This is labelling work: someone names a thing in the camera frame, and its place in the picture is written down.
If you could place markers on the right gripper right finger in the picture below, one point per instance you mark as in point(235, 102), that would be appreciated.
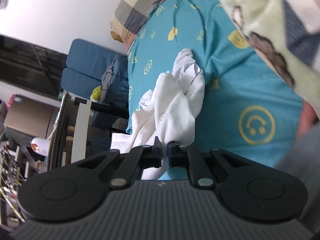
point(248, 189)

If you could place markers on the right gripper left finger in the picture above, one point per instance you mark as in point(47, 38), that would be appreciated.
point(74, 191)

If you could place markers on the white t-shirt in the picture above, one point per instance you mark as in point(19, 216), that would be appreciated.
point(167, 112)

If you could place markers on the person's hand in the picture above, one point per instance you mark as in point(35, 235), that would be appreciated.
point(307, 118)

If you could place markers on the white round lamp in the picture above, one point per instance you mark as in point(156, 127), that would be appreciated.
point(40, 146)

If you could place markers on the white black desk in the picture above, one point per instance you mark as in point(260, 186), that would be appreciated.
point(69, 139)

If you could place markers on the cardboard box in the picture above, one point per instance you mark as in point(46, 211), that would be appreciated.
point(31, 117)

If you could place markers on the teal patterned bed sheet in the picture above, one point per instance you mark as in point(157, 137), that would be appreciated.
point(247, 109)

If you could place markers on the green plush toy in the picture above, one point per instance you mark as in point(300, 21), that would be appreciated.
point(96, 94)

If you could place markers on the grey cloth on cushion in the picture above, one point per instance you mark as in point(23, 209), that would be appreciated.
point(110, 82)

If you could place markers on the blue folded cushion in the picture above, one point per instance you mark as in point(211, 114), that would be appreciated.
point(86, 63)

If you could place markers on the dark window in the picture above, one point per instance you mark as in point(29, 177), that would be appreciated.
point(31, 67)

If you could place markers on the green fleece blanket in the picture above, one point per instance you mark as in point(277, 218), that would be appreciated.
point(262, 24)

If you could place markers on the checkered pillow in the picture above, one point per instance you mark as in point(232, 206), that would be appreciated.
point(129, 19)

